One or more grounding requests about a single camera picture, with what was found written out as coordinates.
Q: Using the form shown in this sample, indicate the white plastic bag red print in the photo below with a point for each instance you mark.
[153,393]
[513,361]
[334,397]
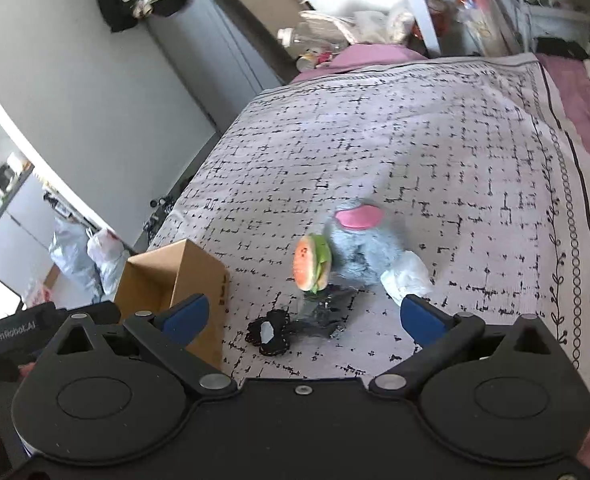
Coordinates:
[107,260]

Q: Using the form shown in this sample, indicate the kitchen counter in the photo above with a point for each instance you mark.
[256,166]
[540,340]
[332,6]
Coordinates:
[20,210]

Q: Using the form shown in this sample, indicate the white crumpled plastic bag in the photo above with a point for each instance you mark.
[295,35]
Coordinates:
[380,27]

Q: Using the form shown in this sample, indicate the black bag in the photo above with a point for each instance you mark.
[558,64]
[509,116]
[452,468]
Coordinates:
[560,49]

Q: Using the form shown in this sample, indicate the dark plastic wrapper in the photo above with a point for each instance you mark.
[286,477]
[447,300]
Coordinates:
[325,320]

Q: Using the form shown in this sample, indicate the clear plastic bottle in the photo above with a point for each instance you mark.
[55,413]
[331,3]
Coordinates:
[305,37]

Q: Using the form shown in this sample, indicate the grey plush toy pink ear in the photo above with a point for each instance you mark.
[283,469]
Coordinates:
[365,255]

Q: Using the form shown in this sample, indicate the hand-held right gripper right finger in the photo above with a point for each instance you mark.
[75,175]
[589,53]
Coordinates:
[422,322]

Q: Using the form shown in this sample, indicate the pile of dark shoes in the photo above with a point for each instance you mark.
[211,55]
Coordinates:
[157,217]

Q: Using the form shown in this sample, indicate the black fabric bow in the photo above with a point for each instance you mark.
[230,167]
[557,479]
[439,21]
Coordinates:
[270,335]

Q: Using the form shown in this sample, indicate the red and white bag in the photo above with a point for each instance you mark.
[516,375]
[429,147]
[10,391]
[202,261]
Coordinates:
[40,292]

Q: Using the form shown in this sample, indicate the clear crumpled plastic bag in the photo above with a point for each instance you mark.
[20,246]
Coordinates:
[325,22]

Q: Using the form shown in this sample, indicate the grey plastic bag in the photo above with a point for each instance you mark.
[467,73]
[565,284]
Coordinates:
[70,255]

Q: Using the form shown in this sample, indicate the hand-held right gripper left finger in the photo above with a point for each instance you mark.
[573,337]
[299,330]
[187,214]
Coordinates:
[185,317]

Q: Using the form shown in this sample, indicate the brown cardboard box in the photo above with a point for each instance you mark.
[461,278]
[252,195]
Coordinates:
[195,270]

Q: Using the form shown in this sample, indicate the burger plush toy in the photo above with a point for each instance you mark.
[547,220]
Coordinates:
[310,265]

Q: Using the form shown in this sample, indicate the yellow cup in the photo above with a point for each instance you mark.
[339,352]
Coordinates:
[306,61]

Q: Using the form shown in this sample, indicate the white black-patterned blanket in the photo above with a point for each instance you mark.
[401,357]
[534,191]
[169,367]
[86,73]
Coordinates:
[375,160]

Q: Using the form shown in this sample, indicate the white desk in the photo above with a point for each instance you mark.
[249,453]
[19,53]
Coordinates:
[422,15]

